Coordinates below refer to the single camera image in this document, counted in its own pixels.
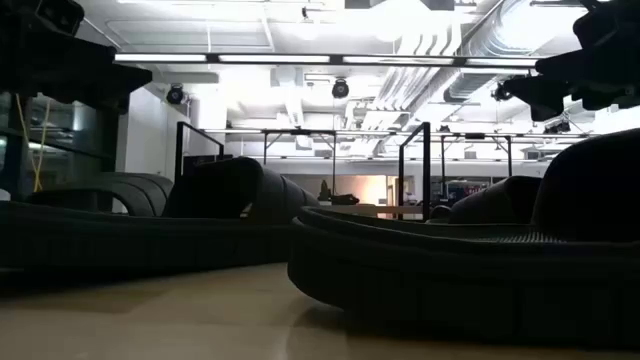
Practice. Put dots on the long linear ceiling light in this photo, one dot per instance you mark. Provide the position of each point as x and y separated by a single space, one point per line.
275 58

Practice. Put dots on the black computer monitor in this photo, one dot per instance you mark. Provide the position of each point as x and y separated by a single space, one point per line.
192 165

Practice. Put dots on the far table with tires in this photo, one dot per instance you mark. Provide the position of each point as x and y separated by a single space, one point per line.
426 170

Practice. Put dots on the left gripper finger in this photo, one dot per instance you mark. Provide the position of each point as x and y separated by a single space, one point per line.
110 82
30 85

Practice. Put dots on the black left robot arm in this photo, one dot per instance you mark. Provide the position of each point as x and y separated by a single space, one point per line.
55 15

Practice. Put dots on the silver ventilation duct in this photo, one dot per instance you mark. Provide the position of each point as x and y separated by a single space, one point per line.
480 80

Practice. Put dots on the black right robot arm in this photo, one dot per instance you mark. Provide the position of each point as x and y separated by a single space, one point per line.
610 25

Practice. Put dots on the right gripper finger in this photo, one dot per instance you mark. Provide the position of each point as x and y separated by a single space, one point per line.
610 97
542 92

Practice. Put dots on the black ceiling spotlight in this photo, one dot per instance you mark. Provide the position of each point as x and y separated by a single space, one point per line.
175 94
340 88
557 127
501 92

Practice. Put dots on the black metal gantry frame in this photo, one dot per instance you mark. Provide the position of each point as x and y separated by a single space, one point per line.
300 132
475 135

